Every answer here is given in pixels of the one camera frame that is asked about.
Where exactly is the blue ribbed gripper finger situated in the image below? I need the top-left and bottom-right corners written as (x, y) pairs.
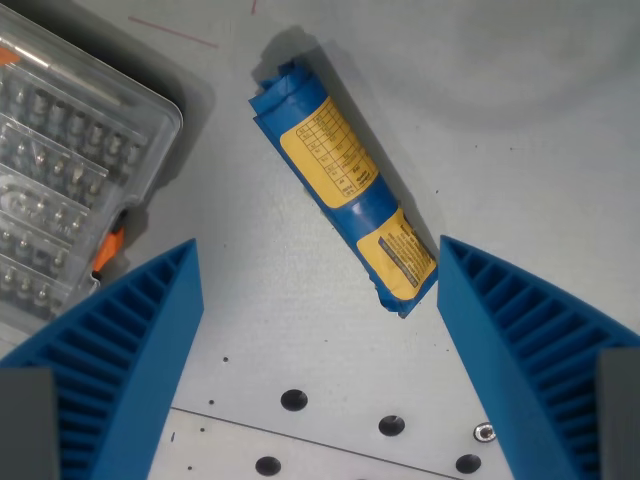
top-left (436, 235), bottom-right (640, 480)
top-left (0, 238), bottom-right (207, 480)

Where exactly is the blue bag with yellow labels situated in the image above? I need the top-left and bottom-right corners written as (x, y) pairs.
top-left (248, 58), bottom-right (439, 319)

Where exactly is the clear plastic bit set case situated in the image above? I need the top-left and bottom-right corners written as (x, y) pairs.
top-left (0, 0), bottom-right (185, 346)

